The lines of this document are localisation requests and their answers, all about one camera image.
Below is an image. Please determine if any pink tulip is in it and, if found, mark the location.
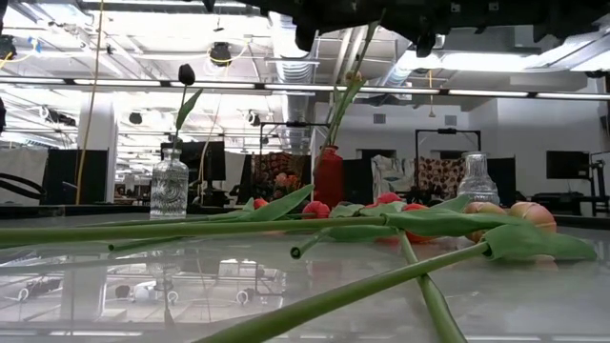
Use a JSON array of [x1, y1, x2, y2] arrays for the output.
[[193, 201, 598, 343], [0, 200, 530, 250]]

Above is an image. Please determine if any black partition panel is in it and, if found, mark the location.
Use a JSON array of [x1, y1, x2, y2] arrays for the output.
[[486, 156, 518, 207], [40, 148, 110, 207]]

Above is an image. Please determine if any yellow hanging pull cord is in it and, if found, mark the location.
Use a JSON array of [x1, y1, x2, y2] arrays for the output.
[[426, 69, 437, 119]]

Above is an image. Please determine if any black overhead camera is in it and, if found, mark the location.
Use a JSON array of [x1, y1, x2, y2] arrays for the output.
[[208, 41, 234, 68]]

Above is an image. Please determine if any black monitor on stand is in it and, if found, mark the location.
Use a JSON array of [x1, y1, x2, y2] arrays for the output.
[[545, 150, 592, 181]]

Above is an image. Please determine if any clear textured glass flask vase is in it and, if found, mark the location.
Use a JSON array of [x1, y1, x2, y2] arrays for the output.
[[456, 151, 500, 206]]

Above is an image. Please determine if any floral patterned cloth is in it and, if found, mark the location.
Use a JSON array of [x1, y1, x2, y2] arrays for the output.
[[413, 156, 467, 200]]

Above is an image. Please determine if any yellow hanging cable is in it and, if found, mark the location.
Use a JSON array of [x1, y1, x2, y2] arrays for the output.
[[74, 0, 105, 206]]

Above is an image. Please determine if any black frame stand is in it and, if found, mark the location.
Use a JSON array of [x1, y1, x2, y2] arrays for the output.
[[258, 121, 334, 158], [414, 127, 482, 161]]

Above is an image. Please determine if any orange tulip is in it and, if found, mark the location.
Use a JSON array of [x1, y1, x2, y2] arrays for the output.
[[397, 202, 471, 343]]

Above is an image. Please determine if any long ceiling light strip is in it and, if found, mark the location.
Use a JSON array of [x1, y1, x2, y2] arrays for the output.
[[0, 75, 610, 102]]

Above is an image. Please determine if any black tripod stand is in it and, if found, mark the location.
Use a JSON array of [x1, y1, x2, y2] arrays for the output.
[[588, 151, 610, 218]]

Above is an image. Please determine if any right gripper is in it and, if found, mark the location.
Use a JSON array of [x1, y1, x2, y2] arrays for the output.
[[333, 0, 539, 58]]

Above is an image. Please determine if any dark red patterned cloth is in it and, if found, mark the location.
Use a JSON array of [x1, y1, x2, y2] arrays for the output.
[[251, 151, 307, 201]]

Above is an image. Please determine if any black curved hose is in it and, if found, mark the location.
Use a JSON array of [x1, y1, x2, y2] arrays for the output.
[[0, 171, 48, 201]]

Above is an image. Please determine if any red ribbed glass vase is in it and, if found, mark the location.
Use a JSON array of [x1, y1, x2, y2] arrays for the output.
[[313, 145, 345, 210]]

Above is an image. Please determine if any white printed cloth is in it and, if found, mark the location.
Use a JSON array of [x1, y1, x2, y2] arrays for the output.
[[370, 153, 417, 200]]

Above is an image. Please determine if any clear ribbed glass bottle vase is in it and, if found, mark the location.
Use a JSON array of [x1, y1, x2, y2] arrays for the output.
[[149, 148, 191, 220]]

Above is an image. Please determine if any pale peach tulip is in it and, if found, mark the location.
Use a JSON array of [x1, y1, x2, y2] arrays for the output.
[[326, 18, 385, 151]]

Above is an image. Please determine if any silver air duct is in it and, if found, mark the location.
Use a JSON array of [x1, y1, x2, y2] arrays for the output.
[[266, 11, 319, 153], [379, 56, 420, 94]]

